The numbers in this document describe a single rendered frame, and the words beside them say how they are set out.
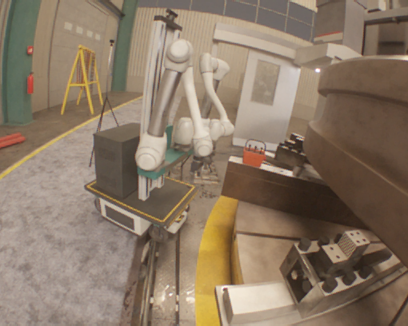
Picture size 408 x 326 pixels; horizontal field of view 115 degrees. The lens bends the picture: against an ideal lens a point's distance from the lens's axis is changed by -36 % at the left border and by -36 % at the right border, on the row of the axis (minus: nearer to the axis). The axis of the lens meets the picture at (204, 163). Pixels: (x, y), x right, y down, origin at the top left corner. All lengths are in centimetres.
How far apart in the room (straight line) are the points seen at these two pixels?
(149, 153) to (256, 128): 402
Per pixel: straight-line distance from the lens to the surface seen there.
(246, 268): 138
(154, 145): 112
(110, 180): 179
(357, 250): 108
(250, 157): 180
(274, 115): 502
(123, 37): 1563
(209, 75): 163
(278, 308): 110
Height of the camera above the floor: 134
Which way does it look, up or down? 23 degrees down
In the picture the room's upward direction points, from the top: 10 degrees clockwise
